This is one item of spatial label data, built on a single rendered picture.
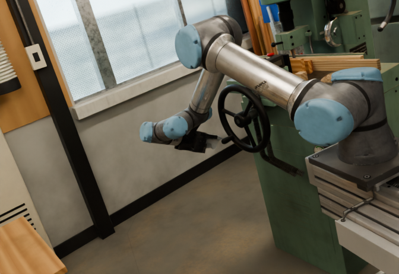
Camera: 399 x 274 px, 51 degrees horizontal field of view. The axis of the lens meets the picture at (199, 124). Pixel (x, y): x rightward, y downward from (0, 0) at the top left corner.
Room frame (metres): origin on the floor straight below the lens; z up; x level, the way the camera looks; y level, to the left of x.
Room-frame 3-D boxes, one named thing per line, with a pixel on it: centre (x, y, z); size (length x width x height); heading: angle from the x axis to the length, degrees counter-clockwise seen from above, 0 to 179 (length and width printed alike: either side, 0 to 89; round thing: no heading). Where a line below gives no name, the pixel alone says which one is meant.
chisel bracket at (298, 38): (1.76, -0.48, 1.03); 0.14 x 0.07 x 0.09; 121
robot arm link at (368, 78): (1.00, -0.40, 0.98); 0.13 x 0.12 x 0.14; 129
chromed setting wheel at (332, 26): (1.71, -0.64, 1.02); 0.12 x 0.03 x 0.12; 121
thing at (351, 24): (1.71, -0.70, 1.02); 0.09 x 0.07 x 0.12; 31
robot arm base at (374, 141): (1.01, -0.41, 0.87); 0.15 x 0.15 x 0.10
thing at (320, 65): (1.68, -0.51, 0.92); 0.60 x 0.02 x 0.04; 31
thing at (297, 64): (1.72, -0.40, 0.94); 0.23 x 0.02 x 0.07; 31
